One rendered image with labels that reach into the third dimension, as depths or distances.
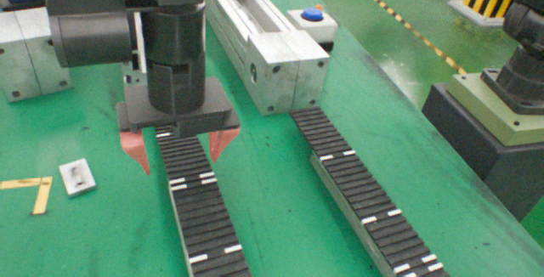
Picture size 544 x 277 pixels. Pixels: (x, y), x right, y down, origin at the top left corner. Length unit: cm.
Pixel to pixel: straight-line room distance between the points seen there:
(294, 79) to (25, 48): 38
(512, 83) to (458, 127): 11
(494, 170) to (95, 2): 62
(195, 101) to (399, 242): 26
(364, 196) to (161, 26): 28
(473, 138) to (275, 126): 35
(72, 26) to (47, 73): 32
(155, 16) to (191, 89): 8
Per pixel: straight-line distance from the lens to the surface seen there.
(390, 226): 44
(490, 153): 70
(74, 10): 34
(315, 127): 53
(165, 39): 34
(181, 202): 42
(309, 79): 58
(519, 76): 74
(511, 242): 55
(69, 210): 48
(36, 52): 63
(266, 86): 56
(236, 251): 39
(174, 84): 37
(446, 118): 77
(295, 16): 78
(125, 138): 41
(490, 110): 71
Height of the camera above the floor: 114
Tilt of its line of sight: 39 degrees down
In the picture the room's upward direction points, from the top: 8 degrees clockwise
